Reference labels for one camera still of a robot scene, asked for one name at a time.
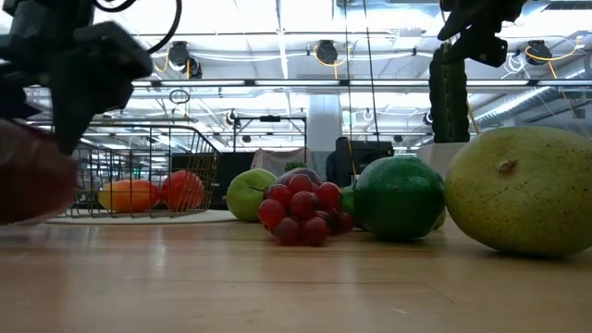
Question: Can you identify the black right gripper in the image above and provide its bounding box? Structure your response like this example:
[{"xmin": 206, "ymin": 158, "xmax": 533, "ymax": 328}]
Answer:
[{"xmin": 437, "ymin": 0, "xmax": 528, "ymax": 68}]

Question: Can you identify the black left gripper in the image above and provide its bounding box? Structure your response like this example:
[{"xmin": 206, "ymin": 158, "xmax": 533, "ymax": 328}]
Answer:
[{"xmin": 0, "ymin": 0, "xmax": 154, "ymax": 156}]

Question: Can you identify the dark red pomegranate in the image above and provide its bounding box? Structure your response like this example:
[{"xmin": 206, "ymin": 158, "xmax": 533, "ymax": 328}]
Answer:
[{"xmin": 0, "ymin": 118, "xmax": 79, "ymax": 227}]

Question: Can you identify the red apple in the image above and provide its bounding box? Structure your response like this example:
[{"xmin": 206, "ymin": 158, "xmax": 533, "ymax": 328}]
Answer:
[{"xmin": 160, "ymin": 169, "xmax": 206, "ymax": 213}]

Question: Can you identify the light green pear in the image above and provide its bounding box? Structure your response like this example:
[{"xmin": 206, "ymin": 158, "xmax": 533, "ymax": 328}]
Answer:
[{"xmin": 225, "ymin": 167, "xmax": 278, "ymax": 223}]

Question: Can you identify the green cactus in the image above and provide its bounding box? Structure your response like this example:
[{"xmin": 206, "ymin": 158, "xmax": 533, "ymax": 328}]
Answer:
[{"xmin": 428, "ymin": 42, "xmax": 471, "ymax": 143}]

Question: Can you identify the white plant pot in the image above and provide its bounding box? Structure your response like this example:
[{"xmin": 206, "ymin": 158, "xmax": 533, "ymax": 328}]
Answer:
[{"xmin": 415, "ymin": 142, "xmax": 469, "ymax": 180}]

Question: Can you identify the black monitor screen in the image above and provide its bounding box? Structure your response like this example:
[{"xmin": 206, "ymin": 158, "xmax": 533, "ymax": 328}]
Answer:
[{"xmin": 335, "ymin": 140, "xmax": 395, "ymax": 176}]

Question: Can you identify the white round placemat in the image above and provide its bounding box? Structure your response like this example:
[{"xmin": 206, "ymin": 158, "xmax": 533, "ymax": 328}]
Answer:
[{"xmin": 45, "ymin": 209, "xmax": 238, "ymax": 226}]

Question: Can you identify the white building column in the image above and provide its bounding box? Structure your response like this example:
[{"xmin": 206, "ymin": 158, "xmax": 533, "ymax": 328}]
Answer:
[{"xmin": 307, "ymin": 94, "xmax": 344, "ymax": 186}]

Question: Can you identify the large green lime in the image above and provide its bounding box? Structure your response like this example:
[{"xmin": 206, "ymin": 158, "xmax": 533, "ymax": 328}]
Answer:
[{"xmin": 352, "ymin": 155, "xmax": 447, "ymax": 241}]

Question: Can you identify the person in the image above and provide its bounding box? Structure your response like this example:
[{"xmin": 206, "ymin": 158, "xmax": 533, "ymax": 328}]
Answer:
[{"xmin": 325, "ymin": 136, "xmax": 352, "ymax": 187}]

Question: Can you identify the black cabinet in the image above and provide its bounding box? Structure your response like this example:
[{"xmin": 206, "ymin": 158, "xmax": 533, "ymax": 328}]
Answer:
[{"xmin": 170, "ymin": 151, "xmax": 256, "ymax": 210}]

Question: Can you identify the red grape bunch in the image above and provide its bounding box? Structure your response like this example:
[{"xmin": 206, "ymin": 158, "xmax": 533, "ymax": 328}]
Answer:
[{"xmin": 257, "ymin": 173, "xmax": 355, "ymax": 247}]

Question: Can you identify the silver air duct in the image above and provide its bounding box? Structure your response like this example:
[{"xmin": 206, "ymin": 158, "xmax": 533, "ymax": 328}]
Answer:
[{"xmin": 475, "ymin": 85, "xmax": 592, "ymax": 129}]

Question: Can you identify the black hanging cable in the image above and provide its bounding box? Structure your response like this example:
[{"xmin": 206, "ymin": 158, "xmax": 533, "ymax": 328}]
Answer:
[{"xmin": 362, "ymin": 0, "xmax": 381, "ymax": 144}]

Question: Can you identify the wire basket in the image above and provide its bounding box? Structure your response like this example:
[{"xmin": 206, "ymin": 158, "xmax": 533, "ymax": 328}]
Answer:
[{"xmin": 55, "ymin": 120, "xmax": 222, "ymax": 219}]

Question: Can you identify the thin black cable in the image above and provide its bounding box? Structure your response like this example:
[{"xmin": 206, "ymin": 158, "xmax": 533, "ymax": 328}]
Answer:
[{"xmin": 342, "ymin": 0, "xmax": 355, "ymax": 186}]

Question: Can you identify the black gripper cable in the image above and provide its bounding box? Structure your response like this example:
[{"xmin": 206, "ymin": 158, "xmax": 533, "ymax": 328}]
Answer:
[{"xmin": 94, "ymin": 0, "xmax": 182, "ymax": 56}]

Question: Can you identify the black ceiling light rail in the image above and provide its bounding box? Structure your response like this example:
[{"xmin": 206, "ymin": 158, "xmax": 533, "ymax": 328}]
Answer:
[{"xmin": 131, "ymin": 79, "xmax": 592, "ymax": 90}]

